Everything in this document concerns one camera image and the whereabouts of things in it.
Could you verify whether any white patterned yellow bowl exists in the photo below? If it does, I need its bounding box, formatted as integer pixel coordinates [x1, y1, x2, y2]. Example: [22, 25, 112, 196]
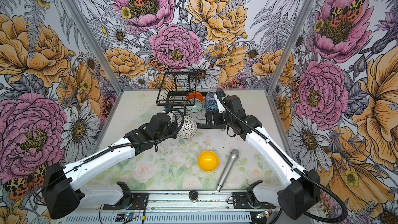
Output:
[177, 116, 198, 139]

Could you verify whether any blue triangle pattern bowl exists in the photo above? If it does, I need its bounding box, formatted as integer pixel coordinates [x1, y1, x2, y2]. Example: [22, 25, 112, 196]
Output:
[204, 99, 218, 112]

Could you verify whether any mint green ceramic bowl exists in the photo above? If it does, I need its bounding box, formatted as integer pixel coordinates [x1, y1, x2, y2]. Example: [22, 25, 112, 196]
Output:
[186, 99, 203, 113]

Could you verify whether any orange plastic bowl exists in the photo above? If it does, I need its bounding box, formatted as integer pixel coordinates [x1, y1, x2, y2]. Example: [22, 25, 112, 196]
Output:
[187, 91, 204, 102]

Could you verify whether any yellow plastic bowl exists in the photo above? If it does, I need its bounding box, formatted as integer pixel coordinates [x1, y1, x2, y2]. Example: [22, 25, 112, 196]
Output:
[197, 150, 219, 172]

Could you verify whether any blue floral ceramic bowl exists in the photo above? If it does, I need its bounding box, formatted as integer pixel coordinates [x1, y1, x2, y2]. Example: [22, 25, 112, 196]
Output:
[205, 91, 217, 101]

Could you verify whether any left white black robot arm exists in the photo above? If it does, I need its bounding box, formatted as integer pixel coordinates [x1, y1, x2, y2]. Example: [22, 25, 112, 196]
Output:
[41, 109, 184, 219]

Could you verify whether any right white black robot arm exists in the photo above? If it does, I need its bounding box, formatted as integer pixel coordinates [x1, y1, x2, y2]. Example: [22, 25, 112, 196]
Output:
[212, 91, 320, 220]

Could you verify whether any silver microphone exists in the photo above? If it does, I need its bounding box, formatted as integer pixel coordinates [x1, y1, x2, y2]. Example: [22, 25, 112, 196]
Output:
[215, 149, 239, 192]

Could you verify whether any green circuit board right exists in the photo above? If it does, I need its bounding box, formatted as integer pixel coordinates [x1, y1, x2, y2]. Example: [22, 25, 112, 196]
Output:
[256, 211, 269, 219]

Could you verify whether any green circuit board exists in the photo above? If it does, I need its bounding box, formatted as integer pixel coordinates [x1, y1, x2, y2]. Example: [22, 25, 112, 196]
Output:
[114, 213, 139, 224]
[256, 211, 269, 219]

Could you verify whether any green circuit board left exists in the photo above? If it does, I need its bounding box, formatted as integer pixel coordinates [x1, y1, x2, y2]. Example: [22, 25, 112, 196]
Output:
[114, 213, 139, 224]

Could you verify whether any black wire dish rack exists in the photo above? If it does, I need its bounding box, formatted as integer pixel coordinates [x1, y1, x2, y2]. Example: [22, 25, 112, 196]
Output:
[156, 68, 225, 131]

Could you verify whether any black knob on rail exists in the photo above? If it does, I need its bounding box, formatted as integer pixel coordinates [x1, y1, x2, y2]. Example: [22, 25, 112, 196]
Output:
[188, 190, 199, 203]

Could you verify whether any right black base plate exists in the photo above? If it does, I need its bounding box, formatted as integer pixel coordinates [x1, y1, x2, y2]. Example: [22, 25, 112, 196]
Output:
[232, 191, 276, 209]

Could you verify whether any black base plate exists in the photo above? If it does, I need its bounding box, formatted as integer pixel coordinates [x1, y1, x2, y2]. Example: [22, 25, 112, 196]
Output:
[232, 191, 276, 209]
[103, 192, 149, 211]

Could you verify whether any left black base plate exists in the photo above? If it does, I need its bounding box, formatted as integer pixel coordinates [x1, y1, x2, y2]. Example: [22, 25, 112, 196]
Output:
[103, 192, 149, 211]

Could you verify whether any aluminium front rail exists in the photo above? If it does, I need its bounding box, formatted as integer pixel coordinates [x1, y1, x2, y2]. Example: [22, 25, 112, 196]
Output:
[52, 189, 327, 224]

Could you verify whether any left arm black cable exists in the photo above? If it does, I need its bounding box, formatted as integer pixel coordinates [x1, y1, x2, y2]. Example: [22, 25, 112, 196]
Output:
[32, 108, 186, 207]

